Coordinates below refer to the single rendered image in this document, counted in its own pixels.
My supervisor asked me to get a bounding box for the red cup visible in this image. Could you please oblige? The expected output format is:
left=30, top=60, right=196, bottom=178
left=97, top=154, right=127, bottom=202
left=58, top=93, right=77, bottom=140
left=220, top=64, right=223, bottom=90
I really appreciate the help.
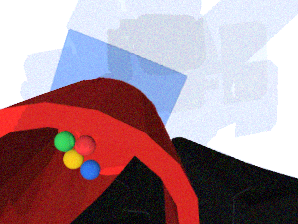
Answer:
left=0, top=77, right=200, bottom=224

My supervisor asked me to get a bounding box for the red marble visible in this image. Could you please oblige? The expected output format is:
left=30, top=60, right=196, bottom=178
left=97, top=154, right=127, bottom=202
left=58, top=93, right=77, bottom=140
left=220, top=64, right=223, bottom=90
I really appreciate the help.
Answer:
left=74, top=135, right=96, bottom=156

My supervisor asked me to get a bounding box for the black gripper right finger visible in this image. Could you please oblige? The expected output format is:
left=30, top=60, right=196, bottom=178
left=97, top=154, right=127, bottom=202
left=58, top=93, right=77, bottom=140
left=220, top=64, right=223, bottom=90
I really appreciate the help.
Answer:
left=172, top=136, right=298, bottom=224

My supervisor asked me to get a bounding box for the blue marble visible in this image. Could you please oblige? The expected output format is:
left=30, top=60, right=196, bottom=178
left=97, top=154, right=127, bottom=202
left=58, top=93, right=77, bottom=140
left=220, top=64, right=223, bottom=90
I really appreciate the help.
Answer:
left=81, top=159, right=101, bottom=180

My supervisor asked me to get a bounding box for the green marble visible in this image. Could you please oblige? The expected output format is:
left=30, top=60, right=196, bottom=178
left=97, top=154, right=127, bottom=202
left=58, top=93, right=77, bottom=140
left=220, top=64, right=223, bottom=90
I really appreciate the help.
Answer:
left=55, top=131, right=76, bottom=152

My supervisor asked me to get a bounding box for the yellow marble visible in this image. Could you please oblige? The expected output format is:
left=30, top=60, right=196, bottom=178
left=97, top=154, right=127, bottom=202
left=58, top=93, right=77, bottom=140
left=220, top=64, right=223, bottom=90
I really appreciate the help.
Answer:
left=63, top=148, right=84, bottom=169

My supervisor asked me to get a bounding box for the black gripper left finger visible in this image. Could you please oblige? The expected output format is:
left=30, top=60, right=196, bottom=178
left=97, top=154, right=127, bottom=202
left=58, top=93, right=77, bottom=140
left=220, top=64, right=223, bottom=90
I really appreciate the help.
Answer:
left=71, top=156, right=166, bottom=224

